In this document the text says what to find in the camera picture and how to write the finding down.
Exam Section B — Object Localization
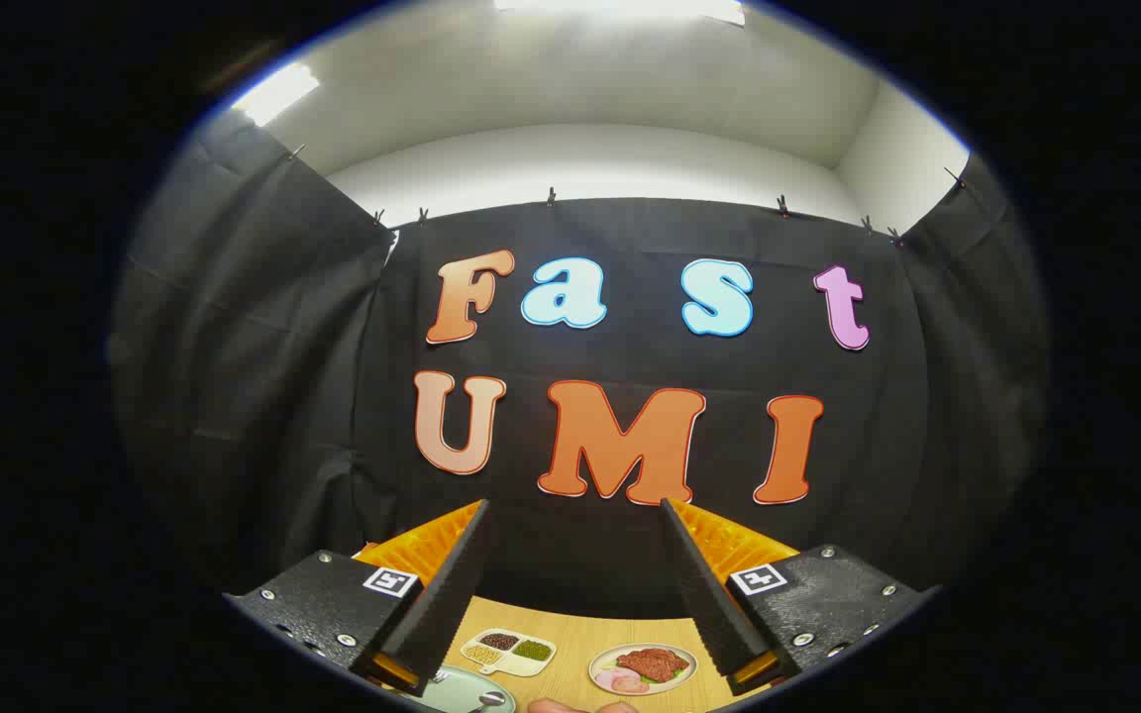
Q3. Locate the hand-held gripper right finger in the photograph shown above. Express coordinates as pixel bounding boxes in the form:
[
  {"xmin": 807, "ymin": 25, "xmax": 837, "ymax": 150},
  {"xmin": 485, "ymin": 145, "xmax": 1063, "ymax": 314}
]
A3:
[{"xmin": 661, "ymin": 498, "xmax": 940, "ymax": 696}]

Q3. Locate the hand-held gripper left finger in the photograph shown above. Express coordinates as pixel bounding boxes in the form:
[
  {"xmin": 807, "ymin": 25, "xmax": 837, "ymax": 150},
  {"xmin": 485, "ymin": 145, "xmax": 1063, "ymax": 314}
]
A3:
[{"xmin": 224, "ymin": 500, "xmax": 492, "ymax": 696}]

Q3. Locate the beige plate with meat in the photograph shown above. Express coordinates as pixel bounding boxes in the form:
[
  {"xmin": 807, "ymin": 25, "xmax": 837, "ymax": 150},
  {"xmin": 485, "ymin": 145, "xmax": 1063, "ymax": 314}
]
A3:
[{"xmin": 588, "ymin": 643, "xmax": 698, "ymax": 697}]

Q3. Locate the brown meat patty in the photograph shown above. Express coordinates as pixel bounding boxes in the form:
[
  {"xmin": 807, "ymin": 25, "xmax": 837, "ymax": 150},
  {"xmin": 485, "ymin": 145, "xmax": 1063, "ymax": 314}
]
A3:
[{"xmin": 616, "ymin": 648, "xmax": 690, "ymax": 684}]

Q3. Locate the light blue round plate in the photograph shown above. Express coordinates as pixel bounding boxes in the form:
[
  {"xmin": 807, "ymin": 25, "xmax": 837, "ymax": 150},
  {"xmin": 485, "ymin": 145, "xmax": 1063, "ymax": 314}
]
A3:
[{"xmin": 402, "ymin": 665, "xmax": 517, "ymax": 713}]

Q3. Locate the white divided snack tray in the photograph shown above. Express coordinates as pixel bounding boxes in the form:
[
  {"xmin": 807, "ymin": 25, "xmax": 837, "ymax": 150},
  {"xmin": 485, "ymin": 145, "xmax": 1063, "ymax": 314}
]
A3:
[{"xmin": 460, "ymin": 628, "xmax": 558, "ymax": 678}]

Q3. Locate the long ceiling light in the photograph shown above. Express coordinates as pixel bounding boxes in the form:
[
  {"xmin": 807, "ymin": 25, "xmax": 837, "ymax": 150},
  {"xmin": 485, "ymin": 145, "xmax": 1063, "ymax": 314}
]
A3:
[
  {"xmin": 232, "ymin": 62, "xmax": 321, "ymax": 128},
  {"xmin": 493, "ymin": 0, "xmax": 747, "ymax": 27}
]

